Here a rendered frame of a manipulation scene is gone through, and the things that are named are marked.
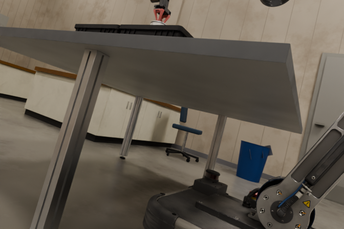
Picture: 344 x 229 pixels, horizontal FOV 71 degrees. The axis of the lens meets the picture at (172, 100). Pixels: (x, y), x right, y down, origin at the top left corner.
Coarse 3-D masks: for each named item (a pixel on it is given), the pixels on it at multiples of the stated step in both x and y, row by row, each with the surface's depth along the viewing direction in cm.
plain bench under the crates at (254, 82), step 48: (48, 48) 101; (96, 48) 76; (144, 48) 62; (192, 48) 55; (240, 48) 50; (288, 48) 45; (96, 96) 82; (144, 96) 231; (192, 96) 131; (240, 96) 92; (288, 96) 70; (48, 192) 76
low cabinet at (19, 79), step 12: (0, 60) 527; (0, 72) 535; (12, 72) 556; (24, 72) 578; (0, 84) 540; (12, 84) 561; (24, 84) 583; (0, 96) 547; (12, 96) 568; (24, 96) 588
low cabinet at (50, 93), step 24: (48, 72) 361; (48, 96) 355; (120, 96) 314; (48, 120) 348; (96, 120) 298; (120, 120) 322; (144, 120) 368; (168, 120) 428; (144, 144) 389; (168, 144) 455
